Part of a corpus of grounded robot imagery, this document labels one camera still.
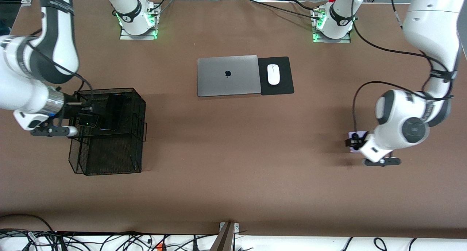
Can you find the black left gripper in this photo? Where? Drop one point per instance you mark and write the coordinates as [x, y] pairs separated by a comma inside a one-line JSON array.
[[354, 142]]

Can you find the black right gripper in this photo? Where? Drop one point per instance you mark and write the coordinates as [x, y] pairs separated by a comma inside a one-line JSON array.
[[74, 111]]

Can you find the lilac flip phone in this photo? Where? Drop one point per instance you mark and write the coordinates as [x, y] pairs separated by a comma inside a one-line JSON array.
[[355, 134]]

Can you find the small black flip phone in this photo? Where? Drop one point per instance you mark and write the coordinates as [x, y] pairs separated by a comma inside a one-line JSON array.
[[89, 121]]

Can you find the black slab smartphone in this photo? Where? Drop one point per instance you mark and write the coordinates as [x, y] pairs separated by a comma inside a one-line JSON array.
[[113, 112]]

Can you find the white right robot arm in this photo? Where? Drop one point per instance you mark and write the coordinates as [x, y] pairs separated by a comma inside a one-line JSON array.
[[18, 90]]

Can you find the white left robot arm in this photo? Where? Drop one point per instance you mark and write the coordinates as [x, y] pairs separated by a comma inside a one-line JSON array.
[[434, 24]]

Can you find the black mouse pad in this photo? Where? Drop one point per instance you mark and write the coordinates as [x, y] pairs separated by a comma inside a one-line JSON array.
[[286, 76]]

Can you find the white computer mouse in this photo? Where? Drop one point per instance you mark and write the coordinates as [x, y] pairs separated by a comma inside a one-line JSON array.
[[273, 74]]

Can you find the silver laptop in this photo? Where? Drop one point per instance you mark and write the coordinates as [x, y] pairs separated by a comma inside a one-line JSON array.
[[219, 79]]

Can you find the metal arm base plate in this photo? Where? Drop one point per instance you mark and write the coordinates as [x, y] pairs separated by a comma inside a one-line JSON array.
[[319, 39], [126, 36]]

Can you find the grey camera stand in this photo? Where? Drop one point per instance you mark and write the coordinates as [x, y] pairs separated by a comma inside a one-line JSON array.
[[224, 240]]

